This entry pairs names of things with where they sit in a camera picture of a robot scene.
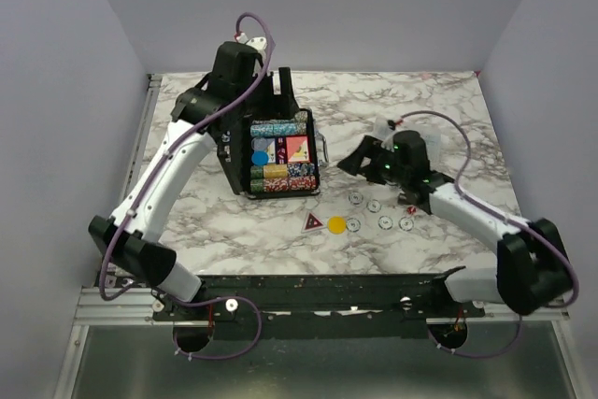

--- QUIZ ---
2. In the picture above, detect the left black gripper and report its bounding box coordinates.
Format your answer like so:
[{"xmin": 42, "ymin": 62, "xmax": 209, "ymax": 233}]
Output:
[{"xmin": 235, "ymin": 68, "xmax": 299, "ymax": 121}]

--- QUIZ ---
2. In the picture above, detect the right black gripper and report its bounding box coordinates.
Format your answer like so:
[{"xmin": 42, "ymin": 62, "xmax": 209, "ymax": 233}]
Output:
[{"xmin": 340, "ymin": 135, "xmax": 411, "ymax": 186}]

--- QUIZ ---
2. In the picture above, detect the red playing card deck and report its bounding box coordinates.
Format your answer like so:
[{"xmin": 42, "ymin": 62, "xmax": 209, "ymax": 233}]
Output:
[{"xmin": 285, "ymin": 135, "xmax": 311, "ymax": 164}]

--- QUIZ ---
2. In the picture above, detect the black poker chip case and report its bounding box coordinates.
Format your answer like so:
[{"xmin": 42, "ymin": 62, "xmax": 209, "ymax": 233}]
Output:
[{"xmin": 217, "ymin": 108, "xmax": 321, "ymax": 200}]

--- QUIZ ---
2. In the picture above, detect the yellow round dealer chip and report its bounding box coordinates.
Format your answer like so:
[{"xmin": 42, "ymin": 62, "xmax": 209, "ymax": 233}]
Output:
[{"xmin": 327, "ymin": 216, "xmax": 347, "ymax": 235}]

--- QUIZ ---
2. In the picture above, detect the red triangle card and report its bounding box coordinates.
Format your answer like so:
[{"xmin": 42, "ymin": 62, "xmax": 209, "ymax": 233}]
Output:
[{"xmin": 302, "ymin": 211, "xmax": 326, "ymax": 234}]

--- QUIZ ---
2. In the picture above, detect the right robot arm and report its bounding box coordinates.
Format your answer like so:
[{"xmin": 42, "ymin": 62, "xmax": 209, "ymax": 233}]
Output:
[{"xmin": 337, "ymin": 130, "xmax": 577, "ymax": 317}]

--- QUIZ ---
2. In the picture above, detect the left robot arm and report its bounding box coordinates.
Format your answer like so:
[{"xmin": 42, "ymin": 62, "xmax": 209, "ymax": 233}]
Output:
[{"xmin": 88, "ymin": 34, "xmax": 274, "ymax": 320}]

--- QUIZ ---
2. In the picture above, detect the white poker chip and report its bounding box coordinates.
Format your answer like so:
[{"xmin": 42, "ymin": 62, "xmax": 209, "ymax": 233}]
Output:
[
  {"xmin": 366, "ymin": 199, "xmax": 381, "ymax": 213},
  {"xmin": 349, "ymin": 192, "xmax": 363, "ymax": 206},
  {"xmin": 399, "ymin": 217, "xmax": 414, "ymax": 232},
  {"xmin": 346, "ymin": 218, "xmax": 362, "ymax": 233},
  {"xmin": 377, "ymin": 216, "xmax": 393, "ymax": 230}
]

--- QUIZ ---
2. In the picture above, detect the blue round chip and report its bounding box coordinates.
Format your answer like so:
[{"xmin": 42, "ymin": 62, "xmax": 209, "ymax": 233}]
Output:
[{"xmin": 251, "ymin": 150, "xmax": 269, "ymax": 166}]

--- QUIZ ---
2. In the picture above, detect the clear plastic organizer box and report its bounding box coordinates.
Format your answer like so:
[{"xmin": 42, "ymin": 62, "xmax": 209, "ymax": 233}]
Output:
[{"xmin": 380, "ymin": 124, "xmax": 442, "ymax": 164}]

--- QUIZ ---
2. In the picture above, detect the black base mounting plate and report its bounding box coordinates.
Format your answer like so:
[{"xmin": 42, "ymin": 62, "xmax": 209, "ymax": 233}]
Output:
[{"xmin": 153, "ymin": 274, "xmax": 485, "ymax": 341}]

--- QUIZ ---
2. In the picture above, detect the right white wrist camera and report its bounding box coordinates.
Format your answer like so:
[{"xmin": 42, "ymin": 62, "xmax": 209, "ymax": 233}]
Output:
[{"xmin": 372, "ymin": 117, "xmax": 396, "ymax": 141}]

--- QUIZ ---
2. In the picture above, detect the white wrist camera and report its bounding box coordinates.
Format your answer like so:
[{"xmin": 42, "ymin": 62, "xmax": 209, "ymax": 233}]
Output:
[
  {"xmin": 372, "ymin": 117, "xmax": 396, "ymax": 141},
  {"xmin": 234, "ymin": 32, "xmax": 268, "ymax": 53}
]

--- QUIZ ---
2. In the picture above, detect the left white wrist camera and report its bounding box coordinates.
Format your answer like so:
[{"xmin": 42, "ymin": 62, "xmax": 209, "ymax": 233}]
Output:
[{"xmin": 234, "ymin": 32, "xmax": 268, "ymax": 53}]

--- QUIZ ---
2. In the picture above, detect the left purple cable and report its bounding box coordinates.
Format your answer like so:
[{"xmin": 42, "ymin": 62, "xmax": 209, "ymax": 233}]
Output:
[{"xmin": 97, "ymin": 12, "xmax": 277, "ymax": 362}]

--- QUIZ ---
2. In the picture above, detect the purple cable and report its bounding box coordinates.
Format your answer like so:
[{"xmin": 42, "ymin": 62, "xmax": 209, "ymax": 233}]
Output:
[
  {"xmin": 97, "ymin": 12, "xmax": 277, "ymax": 362},
  {"xmin": 396, "ymin": 110, "xmax": 580, "ymax": 358}
]

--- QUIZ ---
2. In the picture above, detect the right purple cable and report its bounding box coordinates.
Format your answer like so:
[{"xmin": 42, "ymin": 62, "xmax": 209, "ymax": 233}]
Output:
[{"xmin": 396, "ymin": 110, "xmax": 580, "ymax": 358}]

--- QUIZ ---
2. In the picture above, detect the aluminium rail frame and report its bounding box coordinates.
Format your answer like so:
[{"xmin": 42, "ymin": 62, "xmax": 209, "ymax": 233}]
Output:
[{"xmin": 78, "ymin": 74, "xmax": 163, "ymax": 308}]

